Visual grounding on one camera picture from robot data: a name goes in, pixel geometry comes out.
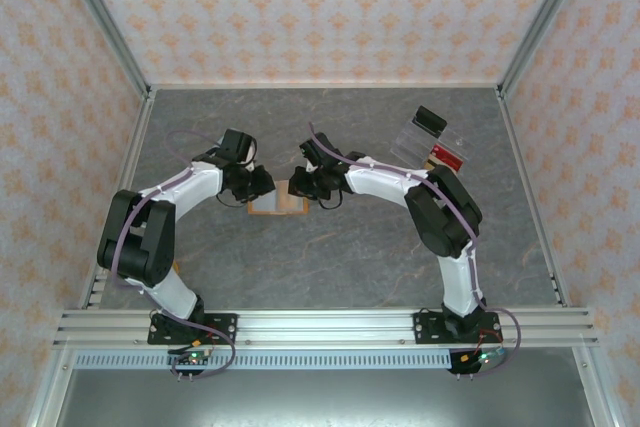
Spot orange card holder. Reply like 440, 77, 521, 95
247, 179, 309, 217

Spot clear acrylic card stand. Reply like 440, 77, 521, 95
389, 105, 474, 171

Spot black card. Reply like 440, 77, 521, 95
413, 105, 448, 136

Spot red card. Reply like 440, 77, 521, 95
430, 145, 467, 171

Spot small LED circuit board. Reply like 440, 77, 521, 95
451, 341, 507, 378
167, 341, 217, 379

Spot aluminium table side rail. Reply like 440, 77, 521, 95
496, 89, 572, 308
78, 89, 157, 309

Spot aluminium mounting rail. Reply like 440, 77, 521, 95
52, 308, 600, 349

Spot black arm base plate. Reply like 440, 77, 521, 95
412, 310, 502, 346
147, 313, 239, 346

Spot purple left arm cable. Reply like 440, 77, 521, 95
110, 129, 237, 381

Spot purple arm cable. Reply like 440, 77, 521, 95
110, 129, 237, 381
308, 120, 525, 379

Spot slotted grey cable duct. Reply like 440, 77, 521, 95
74, 352, 501, 371

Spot aluminium frame post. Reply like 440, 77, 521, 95
496, 0, 597, 99
52, 0, 153, 99

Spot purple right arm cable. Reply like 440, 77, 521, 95
308, 120, 525, 379

